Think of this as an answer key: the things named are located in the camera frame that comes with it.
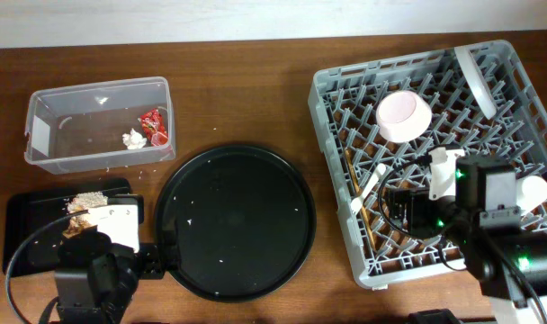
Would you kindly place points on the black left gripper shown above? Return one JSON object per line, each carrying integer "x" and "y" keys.
{"x": 156, "y": 265}

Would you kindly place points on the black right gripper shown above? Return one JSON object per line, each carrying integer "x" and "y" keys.
{"x": 418, "y": 201}

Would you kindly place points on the white plastic fork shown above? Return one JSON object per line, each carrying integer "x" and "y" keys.
{"x": 357, "y": 203}

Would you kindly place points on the wooden chopstick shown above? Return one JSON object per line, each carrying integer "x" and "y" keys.
{"x": 365, "y": 215}

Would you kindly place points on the pile of rice and shells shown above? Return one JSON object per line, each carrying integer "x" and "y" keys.
{"x": 79, "y": 207}

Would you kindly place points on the pink bowl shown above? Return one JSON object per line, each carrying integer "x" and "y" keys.
{"x": 403, "y": 116}

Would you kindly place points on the white tissue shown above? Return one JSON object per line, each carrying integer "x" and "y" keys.
{"x": 133, "y": 140}

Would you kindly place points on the cream white cup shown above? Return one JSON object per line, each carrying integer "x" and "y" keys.
{"x": 531, "y": 191}

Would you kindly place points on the grey bowl with food scraps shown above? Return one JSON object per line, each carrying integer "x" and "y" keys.
{"x": 476, "y": 81}

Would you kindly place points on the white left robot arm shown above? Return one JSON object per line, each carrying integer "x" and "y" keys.
{"x": 97, "y": 278}

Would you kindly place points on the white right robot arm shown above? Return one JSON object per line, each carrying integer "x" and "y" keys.
{"x": 483, "y": 220}

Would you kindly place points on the grey plastic dishwasher rack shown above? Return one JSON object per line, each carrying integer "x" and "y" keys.
{"x": 343, "y": 104}

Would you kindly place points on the clear plastic waste bin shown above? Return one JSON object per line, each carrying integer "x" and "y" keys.
{"x": 79, "y": 128}

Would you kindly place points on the round black tray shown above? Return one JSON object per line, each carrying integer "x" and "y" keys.
{"x": 234, "y": 223}

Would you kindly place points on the black rectangular tray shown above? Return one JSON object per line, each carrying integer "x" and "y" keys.
{"x": 27, "y": 212}

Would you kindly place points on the red snack wrapper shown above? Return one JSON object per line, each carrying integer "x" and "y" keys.
{"x": 152, "y": 123}

